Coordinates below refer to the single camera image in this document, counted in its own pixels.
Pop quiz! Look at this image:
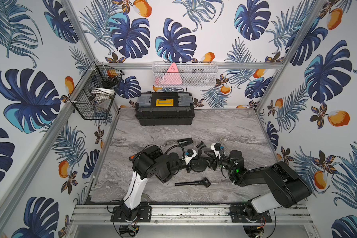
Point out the black round stand base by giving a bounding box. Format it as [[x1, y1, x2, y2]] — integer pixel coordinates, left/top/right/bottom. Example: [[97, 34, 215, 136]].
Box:
[[191, 159, 208, 173]]

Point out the white mesh wall basket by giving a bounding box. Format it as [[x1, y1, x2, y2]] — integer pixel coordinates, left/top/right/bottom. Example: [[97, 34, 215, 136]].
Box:
[[152, 61, 218, 88]]

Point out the black plastic toolbox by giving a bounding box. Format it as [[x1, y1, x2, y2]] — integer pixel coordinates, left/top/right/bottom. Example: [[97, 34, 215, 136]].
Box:
[[135, 92, 195, 126]]

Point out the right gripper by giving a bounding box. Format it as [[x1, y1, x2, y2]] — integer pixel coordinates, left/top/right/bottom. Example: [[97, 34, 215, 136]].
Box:
[[200, 149, 236, 174]]

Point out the pink triangular object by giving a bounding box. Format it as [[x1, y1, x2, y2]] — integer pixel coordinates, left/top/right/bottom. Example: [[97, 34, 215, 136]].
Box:
[[155, 62, 183, 87]]

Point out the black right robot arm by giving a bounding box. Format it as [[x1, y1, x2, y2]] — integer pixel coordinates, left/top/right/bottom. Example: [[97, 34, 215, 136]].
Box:
[[198, 143, 312, 218]]

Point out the aluminium front rail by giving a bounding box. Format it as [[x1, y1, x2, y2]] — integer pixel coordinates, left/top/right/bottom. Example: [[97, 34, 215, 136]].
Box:
[[70, 204, 314, 225]]

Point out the black wire basket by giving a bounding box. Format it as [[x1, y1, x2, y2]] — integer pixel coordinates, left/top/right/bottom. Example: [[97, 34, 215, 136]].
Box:
[[68, 62, 125, 120]]

